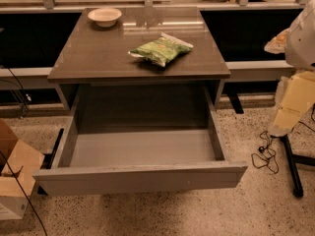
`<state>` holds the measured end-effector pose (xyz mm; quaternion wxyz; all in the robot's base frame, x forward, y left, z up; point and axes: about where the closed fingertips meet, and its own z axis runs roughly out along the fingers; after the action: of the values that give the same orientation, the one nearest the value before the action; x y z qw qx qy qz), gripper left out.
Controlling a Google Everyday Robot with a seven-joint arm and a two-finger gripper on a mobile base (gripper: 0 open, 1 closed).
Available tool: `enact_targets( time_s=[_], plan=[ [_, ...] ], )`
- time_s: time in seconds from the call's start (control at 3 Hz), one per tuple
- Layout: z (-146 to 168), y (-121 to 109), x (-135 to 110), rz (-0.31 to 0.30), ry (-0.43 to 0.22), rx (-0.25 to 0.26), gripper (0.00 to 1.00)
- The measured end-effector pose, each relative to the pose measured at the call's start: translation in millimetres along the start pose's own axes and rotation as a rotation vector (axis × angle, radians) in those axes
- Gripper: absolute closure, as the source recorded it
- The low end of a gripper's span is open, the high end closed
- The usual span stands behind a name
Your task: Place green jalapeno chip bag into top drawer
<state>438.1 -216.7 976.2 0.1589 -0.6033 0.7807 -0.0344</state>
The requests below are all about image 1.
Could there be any black cable left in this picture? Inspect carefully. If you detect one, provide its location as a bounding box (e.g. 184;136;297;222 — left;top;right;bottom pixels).
0;150;49;236

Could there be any white paper bowl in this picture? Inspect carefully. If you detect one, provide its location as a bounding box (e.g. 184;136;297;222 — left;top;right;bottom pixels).
88;8;122;28

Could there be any brown cardboard box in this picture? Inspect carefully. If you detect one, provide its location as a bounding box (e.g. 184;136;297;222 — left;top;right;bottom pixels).
0;120;44;220

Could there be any black drawer rail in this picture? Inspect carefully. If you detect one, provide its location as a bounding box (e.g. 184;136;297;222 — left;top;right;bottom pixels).
36;127;65;196

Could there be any green jalapeno chip bag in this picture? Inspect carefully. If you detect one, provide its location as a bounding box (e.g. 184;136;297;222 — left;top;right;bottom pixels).
128;32;193;67

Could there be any open grey top drawer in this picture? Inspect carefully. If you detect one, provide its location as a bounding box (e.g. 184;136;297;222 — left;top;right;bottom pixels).
33;84;247;196

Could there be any black stand leg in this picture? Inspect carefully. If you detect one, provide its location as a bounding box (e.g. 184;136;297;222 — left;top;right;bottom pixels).
280;136;315;198

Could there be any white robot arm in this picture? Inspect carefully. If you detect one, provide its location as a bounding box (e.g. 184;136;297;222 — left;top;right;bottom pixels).
264;0;315;137

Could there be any grey drawer cabinet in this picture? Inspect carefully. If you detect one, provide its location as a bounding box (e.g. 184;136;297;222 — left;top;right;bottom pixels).
47;6;231;112

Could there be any black cable on floor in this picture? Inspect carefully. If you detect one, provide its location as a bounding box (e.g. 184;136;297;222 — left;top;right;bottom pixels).
251;130;280;175

